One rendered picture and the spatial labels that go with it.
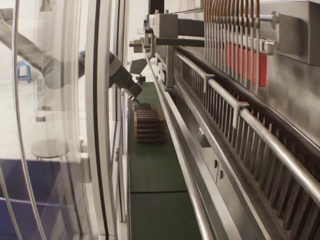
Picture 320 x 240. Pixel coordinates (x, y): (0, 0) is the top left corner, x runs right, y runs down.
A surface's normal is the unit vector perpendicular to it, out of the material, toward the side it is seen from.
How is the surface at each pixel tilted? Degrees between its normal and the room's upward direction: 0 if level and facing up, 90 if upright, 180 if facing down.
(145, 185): 2
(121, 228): 0
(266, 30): 90
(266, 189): 90
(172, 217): 2
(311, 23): 90
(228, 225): 55
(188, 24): 90
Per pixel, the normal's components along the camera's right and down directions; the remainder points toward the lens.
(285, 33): 0.07, 0.32
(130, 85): 0.60, 0.37
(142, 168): 0.01, -0.96
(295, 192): -0.86, 0.15
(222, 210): -0.81, -0.54
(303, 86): -1.00, 0.00
